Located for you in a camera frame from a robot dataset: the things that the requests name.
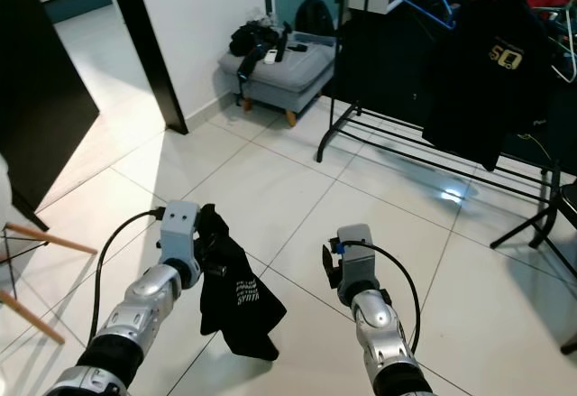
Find black shirt white print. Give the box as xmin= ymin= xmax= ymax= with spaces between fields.
xmin=197 ymin=204 xmax=285 ymax=363

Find blue plastic hanger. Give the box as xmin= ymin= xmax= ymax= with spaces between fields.
xmin=401 ymin=0 xmax=457 ymax=32

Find pale green hanger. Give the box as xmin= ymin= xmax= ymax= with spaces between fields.
xmin=550 ymin=4 xmax=577 ymax=81

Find black metal clothes rack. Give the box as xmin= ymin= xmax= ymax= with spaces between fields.
xmin=316 ymin=0 xmax=577 ymax=253

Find white chair wooden legs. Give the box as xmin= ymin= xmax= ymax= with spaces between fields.
xmin=0 ymin=220 xmax=100 ymax=338

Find grey ottoman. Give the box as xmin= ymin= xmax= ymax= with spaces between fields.
xmin=218 ymin=37 xmax=336 ymax=128

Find black tripod stand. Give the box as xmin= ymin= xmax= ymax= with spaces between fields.
xmin=490 ymin=166 xmax=577 ymax=253

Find dark wooden table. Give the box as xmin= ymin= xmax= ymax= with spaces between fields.
xmin=0 ymin=0 xmax=100 ymax=226

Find black shirt gold print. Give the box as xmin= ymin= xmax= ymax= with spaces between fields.
xmin=422 ymin=0 xmax=564 ymax=171

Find black backpack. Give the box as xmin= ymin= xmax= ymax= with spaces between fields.
xmin=293 ymin=0 xmax=334 ymax=41

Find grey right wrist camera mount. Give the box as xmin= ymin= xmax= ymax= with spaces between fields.
xmin=335 ymin=224 xmax=379 ymax=294

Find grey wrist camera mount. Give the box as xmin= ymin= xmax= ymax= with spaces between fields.
xmin=160 ymin=200 xmax=202 ymax=272
xmin=335 ymin=224 xmax=379 ymax=294

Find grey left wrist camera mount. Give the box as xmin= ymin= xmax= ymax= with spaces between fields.
xmin=160 ymin=200 xmax=202 ymax=272

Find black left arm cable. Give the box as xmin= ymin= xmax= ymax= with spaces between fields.
xmin=90 ymin=208 xmax=166 ymax=343

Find black door frame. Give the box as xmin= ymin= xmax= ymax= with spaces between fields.
xmin=104 ymin=0 xmax=188 ymax=135

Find black camera bag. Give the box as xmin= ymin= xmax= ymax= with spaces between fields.
xmin=228 ymin=19 xmax=285 ymax=79

